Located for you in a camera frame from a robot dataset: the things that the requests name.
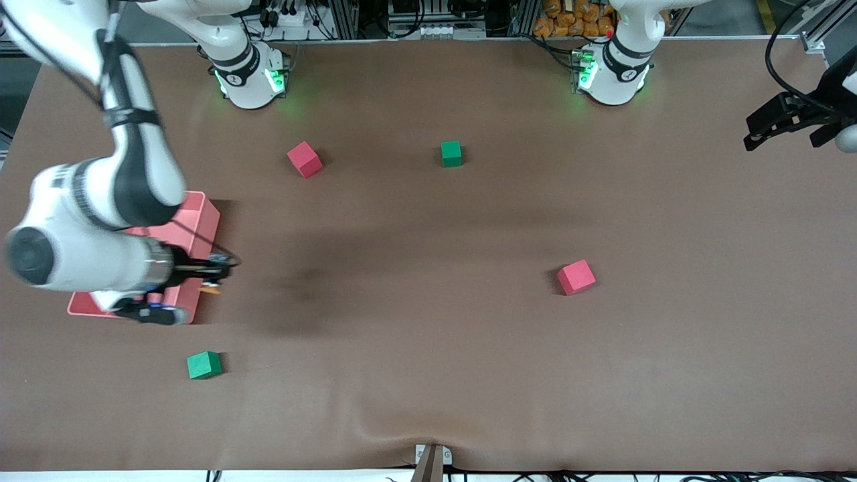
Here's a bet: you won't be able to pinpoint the orange push button switch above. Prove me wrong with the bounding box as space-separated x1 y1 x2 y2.
201 253 232 295

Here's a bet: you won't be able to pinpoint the pink plastic bin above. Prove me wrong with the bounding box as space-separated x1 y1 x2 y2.
67 191 220 325

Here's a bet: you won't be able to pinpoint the pink cube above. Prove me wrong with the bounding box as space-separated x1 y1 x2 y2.
287 141 324 179
556 259 597 297

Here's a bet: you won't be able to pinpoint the large table cover cloth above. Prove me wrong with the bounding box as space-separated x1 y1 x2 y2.
0 37 857 473

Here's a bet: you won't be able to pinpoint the orange packaged items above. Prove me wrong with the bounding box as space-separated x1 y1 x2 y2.
534 0 615 39

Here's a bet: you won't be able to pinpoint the power strip with plugs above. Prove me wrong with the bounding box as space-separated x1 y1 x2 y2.
258 0 322 31

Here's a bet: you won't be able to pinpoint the aluminium profile frame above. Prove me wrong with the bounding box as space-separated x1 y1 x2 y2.
800 0 857 54

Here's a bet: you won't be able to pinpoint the aluminium frame post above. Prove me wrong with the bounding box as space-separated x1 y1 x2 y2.
337 0 360 39
512 0 538 37

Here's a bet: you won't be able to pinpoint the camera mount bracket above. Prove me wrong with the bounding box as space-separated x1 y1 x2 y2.
410 443 453 482

